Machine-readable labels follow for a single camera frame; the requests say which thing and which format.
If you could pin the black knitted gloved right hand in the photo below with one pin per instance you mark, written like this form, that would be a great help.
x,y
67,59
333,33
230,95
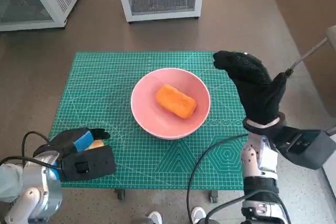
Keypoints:
x,y
257,93

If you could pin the black left hand blue tape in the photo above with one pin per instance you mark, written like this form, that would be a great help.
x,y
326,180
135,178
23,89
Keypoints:
x,y
65,141

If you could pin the pink bowl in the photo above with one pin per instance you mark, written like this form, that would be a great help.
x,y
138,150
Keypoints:
x,y
147,108

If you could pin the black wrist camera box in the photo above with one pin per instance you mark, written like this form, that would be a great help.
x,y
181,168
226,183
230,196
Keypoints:
x,y
89,163
307,148

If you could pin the white shoe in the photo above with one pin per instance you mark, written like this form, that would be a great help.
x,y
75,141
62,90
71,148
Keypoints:
x,y
155,218
197,215

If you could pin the green cutting mat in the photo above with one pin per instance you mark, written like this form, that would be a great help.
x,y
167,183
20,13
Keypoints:
x,y
131,161

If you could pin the person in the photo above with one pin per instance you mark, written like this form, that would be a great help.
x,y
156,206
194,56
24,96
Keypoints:
x,y
8,184

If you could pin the white flat panel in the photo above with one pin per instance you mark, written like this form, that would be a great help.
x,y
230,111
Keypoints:
x,y
331,179

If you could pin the black table caster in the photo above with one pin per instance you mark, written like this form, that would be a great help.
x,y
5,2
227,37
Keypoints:
x,y
120,194
214,196

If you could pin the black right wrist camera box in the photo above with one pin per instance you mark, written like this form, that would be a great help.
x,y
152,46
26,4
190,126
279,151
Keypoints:
x,y
307,148

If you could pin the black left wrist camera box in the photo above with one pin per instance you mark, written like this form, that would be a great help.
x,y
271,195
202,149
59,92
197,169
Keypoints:
x,y
89,163

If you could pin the orange toy bread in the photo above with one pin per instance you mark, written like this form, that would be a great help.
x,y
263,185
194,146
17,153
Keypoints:
x,y
176,100
96,144

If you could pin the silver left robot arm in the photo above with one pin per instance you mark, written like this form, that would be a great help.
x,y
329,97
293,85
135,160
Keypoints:
x,y
39,182

